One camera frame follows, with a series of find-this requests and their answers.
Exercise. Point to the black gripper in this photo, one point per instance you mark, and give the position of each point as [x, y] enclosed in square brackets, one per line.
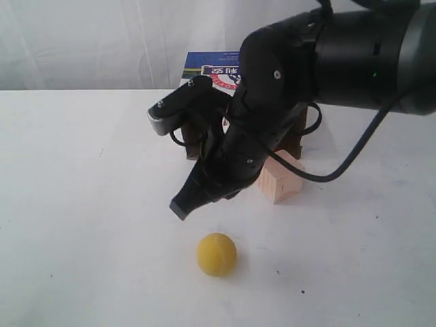
[243, 130]

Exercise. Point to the light wooden cube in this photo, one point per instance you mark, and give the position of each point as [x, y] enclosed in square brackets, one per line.
[278, 183]

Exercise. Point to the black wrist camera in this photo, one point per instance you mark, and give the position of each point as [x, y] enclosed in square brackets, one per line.
[172, 111]

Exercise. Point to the white backdrop curtain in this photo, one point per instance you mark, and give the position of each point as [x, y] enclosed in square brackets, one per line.
[122, 44]

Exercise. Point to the blue white cardboard box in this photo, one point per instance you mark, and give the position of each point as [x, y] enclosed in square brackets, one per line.
[223, 68]

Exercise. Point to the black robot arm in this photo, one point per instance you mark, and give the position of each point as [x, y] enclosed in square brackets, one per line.
[381, 57]

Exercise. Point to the yellow tennis ball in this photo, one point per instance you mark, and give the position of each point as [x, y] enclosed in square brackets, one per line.
[216, 255]

